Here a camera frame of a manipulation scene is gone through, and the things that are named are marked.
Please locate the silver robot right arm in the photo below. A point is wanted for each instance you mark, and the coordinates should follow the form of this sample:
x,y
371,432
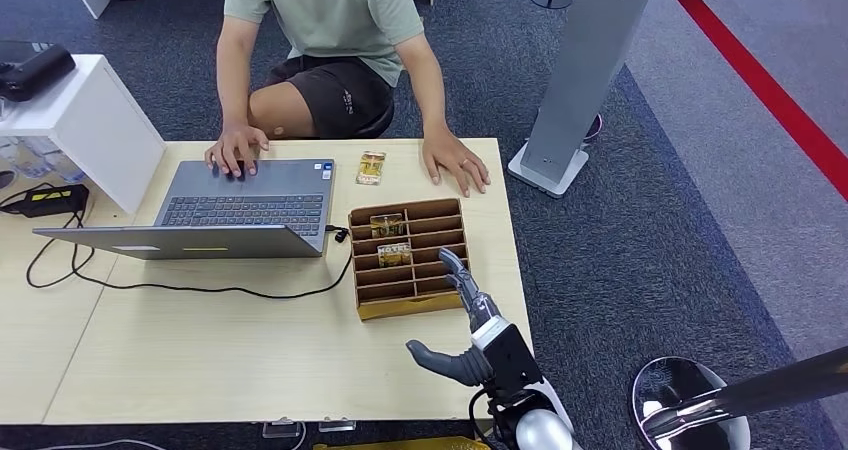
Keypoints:
x,y
540,424

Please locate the golden card hotel print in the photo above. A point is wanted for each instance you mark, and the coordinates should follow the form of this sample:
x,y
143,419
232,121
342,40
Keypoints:
x,y
393,255

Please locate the white side cabinet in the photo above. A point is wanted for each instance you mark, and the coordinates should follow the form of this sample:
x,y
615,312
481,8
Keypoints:
x,y
99,129

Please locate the person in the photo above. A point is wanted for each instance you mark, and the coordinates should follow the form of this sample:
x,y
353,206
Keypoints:
x,y
331,36

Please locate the grey kiosk stand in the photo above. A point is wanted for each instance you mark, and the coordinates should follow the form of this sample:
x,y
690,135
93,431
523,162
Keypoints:
x,y
583,69

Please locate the black stool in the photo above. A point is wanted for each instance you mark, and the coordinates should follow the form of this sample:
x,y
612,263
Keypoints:
x,y
378,124

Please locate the red barrier tape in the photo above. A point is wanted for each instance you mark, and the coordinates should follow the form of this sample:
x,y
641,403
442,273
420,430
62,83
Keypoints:
x,y
762,86

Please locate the person's right forearm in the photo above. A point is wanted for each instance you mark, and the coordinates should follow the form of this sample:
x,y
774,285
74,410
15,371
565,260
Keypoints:
x,y
233,82

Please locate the person's right hand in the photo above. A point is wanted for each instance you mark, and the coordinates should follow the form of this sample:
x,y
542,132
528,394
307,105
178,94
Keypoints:
x,y
235,149

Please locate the clear table bracket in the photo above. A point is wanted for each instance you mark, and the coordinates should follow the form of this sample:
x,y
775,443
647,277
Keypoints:
x,y
336,425
281,428

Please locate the chrome stanchion post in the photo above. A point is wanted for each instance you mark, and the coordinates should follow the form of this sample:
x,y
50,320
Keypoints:
x,y
689,400

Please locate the black power brick yellow label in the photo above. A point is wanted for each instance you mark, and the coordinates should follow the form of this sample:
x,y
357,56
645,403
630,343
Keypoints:
x,y
52,200

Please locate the person's left hand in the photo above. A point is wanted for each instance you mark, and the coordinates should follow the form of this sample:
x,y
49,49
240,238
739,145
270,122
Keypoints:
x,y
454,162

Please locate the brown wooden card organizer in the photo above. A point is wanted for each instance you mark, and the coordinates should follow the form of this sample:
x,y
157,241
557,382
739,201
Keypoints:
x,y
411,281

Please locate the clear plastic bottles pack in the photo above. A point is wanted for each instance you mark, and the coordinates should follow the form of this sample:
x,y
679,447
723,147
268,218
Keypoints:
x,y
40,159

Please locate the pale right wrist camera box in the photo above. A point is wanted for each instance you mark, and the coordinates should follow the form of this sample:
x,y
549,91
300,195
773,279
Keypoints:
x,y
507,351

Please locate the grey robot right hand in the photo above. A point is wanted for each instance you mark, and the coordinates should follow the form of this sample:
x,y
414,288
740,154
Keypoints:
x,y
464,284

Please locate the black device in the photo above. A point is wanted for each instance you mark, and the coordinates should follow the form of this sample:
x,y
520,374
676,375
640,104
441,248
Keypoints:
x,y
33,69

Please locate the grey open laptop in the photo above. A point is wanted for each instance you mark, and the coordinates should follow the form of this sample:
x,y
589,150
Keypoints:
x,y
245,208

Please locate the person's left forearm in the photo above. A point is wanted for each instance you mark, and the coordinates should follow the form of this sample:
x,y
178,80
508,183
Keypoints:
x,y
427,92

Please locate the golden card dark picture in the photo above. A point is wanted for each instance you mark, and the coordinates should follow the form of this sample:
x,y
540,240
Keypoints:
x,y
387,226

